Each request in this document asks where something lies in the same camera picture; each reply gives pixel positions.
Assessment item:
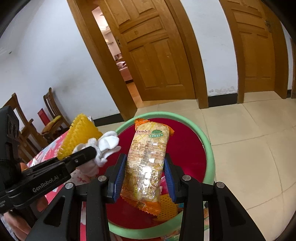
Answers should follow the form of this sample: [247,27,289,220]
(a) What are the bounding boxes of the orange snack wrapper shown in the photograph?
[120,118,174,216]

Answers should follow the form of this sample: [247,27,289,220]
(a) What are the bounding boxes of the closed wooden door right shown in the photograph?
[220,0,288,103]

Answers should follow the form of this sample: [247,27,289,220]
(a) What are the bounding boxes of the yellow bubble foam strip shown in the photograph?
[154,194,183,222]

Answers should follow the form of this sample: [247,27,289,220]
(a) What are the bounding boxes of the red green plastic bin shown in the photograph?
[106,111,215,240]

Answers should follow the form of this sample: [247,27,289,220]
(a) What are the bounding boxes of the open wooden door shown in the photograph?
[99,0,195,101]

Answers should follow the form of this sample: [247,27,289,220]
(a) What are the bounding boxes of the person's left hand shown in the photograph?
[3,162,49,241]

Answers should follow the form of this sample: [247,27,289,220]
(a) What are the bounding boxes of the wooden door frame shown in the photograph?
[68,1,209,120]

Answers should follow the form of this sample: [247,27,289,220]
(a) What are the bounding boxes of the wooden chair yellow cushion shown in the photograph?
[41,87,70,142]

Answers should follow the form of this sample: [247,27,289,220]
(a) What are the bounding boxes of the red box by wall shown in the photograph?
[38,108,50,126]

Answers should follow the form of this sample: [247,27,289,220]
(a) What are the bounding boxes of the large wooden dining chair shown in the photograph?
[4,93,48,163]

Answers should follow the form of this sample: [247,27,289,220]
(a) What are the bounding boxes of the yellow foam fruit net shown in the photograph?
[57,113,103,160]

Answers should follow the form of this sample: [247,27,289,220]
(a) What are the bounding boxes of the red floral tablecloth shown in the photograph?
[28,132,90,240]

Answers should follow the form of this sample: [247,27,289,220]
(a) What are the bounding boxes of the white tissue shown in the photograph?
[72,131,121,177]

